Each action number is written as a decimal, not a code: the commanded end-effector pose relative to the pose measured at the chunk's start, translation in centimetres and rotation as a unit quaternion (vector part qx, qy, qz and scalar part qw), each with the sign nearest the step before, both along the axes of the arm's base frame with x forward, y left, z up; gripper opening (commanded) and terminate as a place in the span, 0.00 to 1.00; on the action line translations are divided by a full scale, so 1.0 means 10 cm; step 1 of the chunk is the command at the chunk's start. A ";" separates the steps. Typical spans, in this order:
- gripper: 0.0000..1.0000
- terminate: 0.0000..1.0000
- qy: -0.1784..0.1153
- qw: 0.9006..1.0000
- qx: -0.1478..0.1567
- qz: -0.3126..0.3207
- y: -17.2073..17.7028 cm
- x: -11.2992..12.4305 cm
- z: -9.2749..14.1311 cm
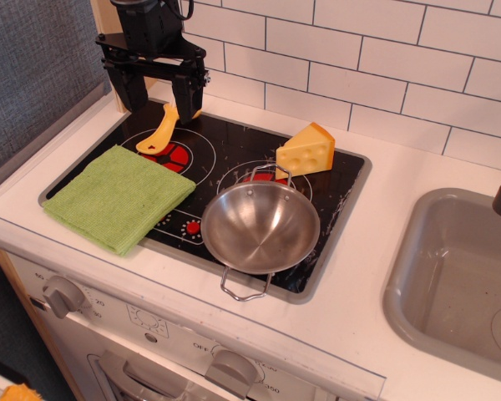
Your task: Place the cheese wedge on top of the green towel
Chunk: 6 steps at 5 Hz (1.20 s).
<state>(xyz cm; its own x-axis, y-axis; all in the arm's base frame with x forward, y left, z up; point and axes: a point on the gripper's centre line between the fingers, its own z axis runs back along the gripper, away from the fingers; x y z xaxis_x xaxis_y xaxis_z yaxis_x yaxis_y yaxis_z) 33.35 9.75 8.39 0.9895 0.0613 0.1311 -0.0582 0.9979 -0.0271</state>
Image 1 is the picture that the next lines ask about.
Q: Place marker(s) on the grey oven door handle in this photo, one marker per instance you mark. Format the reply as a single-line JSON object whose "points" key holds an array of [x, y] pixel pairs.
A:
{"points": [[140, 378]]}

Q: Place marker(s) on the orange object at corner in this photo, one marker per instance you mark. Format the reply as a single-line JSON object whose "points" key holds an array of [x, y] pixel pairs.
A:
{"points": [[20, 392]]}

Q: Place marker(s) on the yellow toy dish brush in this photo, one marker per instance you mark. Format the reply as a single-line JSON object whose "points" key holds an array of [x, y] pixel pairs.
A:
{"points": [[161, 137]]}

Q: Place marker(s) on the grey toy sink basin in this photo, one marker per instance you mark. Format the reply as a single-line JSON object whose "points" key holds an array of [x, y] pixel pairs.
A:
{"points": [[444, 293]]}

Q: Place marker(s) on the yellow toy cheese wedge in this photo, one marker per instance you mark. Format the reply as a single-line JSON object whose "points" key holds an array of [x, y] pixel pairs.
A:
{"points": [[310, 151]]}

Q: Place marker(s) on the stainless steel two-handled pan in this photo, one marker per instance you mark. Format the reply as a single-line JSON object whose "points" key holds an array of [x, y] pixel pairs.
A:
{"points": [[260, 227]]}

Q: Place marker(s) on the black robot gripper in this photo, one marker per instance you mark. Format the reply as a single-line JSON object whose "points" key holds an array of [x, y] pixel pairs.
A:
{"points": [[151, 45]]}

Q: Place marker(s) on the grey left oven knob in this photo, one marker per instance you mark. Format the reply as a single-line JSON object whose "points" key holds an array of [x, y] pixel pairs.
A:
{"points": [[63, 296]]}

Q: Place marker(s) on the grey right oven knob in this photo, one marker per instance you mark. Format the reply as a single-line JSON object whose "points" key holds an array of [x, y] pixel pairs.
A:
{"points": [[232, 372]]}

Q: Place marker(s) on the green folded towel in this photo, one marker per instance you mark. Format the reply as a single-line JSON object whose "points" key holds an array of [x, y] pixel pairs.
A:
{"points": [[117, 199]]}

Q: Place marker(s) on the grey oven knob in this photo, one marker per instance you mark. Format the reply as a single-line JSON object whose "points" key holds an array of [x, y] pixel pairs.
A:
{"points": [[232, 372], [63, 296]]}

